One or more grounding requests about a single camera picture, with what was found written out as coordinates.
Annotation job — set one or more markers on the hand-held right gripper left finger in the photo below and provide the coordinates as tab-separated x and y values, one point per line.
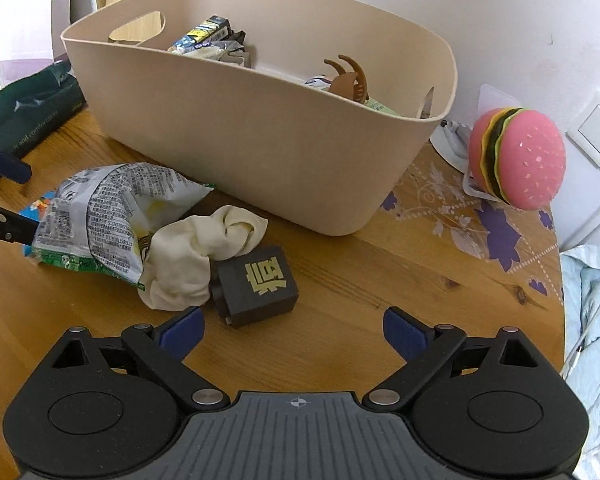
185	332

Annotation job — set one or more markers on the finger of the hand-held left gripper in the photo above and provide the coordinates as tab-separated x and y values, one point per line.
10	225
5	167

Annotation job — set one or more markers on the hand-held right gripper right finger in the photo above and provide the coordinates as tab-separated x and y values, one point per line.
401	332

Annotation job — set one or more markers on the dark box with gold print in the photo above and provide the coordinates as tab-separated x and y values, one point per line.
260	285

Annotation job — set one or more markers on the silver and green snack packet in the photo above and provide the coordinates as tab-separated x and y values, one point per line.
105	210

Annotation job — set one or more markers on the beige plastic storage basket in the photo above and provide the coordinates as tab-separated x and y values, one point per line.
255	160

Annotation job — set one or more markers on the green cartoon snack packet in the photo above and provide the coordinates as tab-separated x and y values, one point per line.
380	106

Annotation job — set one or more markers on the blue and yellow snack box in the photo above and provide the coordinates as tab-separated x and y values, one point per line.
207	30

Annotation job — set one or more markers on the brown hair claw clip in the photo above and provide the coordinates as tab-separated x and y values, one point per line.
350	80

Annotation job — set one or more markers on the dark green tissue pack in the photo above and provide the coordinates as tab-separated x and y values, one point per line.
30	110

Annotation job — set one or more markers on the cream cloth scrunchie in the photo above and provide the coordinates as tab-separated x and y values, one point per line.
190	260

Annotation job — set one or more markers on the wooden desk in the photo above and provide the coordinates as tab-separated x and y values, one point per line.
330	280

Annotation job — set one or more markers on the purple and white box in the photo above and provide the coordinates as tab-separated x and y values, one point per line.
22	67

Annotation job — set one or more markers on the purple floral table mat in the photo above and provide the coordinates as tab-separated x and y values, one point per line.
500	240

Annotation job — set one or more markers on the light blue striped quilt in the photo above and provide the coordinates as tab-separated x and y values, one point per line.
597	300

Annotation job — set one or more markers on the white round holder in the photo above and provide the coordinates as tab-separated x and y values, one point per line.
450	136

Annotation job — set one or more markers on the pink hamburger plush toy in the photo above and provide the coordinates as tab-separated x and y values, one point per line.
525	160

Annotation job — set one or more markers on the white wall switch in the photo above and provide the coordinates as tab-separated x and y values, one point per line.
597	130

